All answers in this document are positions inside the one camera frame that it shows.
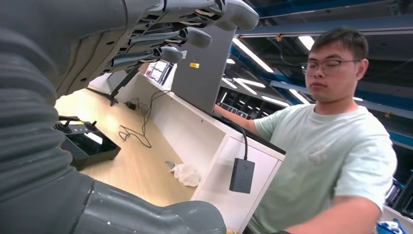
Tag black adapter cable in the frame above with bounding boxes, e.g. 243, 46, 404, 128
223, 117, 249, 160

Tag black monitor stand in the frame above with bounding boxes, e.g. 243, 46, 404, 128
86, 64, 143, 107

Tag eyeglasses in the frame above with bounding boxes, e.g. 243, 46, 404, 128
301, 59, 361, 76

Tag person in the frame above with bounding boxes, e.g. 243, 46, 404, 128
214, 27, 399, 234

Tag black power adapter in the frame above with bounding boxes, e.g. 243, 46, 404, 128
229, 157, 256, 195

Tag grey laptop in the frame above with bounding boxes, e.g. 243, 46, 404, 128
171, 25, 238, 115

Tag ceiling light strip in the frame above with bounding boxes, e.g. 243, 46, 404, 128
232, 38, 274, 73
262, 95, 290, 108
298, 35, 315, 51

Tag crumpled white tissue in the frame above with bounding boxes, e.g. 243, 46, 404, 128
170, 163, 201, 188

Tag black joystick remote controller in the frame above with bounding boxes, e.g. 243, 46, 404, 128
53, 116, 122, 171

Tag thin black cable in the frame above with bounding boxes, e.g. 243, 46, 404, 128
117, 90, 170, 149

